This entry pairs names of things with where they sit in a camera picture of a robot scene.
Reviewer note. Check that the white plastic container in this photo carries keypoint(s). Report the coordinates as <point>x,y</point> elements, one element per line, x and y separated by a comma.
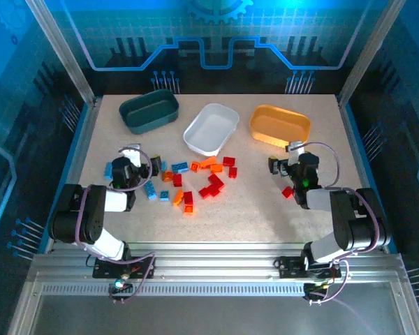
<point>211,129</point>

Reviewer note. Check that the aluminium frame bar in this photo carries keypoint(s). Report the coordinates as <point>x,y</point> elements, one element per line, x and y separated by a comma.
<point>413,303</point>
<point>22,310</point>

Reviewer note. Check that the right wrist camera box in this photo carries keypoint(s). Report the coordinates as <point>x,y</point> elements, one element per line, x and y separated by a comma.
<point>295,153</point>

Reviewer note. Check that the aluminium mounting rail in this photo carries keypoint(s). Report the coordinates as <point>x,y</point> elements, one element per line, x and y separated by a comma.
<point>213,265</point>

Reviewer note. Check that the grey metal panel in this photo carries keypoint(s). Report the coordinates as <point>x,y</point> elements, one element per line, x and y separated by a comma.
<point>213,317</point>

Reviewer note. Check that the red lego brick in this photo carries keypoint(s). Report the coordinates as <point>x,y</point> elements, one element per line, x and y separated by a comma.
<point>287,192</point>
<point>216,181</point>
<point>233,172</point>
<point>188,197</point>
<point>229,161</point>
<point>209,191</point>
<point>177,180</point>

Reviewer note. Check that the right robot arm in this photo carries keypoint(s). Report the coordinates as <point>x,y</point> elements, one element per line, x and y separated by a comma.
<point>363,216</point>

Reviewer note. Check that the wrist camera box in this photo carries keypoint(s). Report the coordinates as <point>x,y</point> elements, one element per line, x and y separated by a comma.
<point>295,153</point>
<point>135,155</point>

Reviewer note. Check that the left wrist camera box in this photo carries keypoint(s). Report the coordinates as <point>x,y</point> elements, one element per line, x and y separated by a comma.
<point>135,155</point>

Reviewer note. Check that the long blue lego brick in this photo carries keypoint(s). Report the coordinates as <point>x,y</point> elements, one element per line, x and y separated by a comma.
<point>179,167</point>

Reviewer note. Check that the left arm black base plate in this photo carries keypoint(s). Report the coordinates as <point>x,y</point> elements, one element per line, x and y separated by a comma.
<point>104,270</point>

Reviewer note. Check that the aluminium frame post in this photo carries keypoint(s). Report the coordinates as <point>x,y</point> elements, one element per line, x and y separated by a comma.
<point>370,52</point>
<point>63,52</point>

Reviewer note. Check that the aluminium and blue side rail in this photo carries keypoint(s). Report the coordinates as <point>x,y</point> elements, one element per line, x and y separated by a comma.
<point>84,139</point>
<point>353,139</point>

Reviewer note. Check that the yellow plastic container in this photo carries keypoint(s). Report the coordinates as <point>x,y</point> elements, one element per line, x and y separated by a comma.
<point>277,124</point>

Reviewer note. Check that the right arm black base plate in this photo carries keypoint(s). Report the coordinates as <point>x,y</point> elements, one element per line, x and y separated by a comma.
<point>290,268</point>

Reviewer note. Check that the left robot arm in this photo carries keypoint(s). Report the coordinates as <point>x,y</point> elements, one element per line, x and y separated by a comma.
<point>73,216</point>

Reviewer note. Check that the long orange lego brick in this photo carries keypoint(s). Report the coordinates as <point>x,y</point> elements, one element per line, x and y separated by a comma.
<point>208,162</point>

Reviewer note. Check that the dark green plastic container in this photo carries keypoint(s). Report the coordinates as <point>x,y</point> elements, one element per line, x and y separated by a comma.
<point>148,106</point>

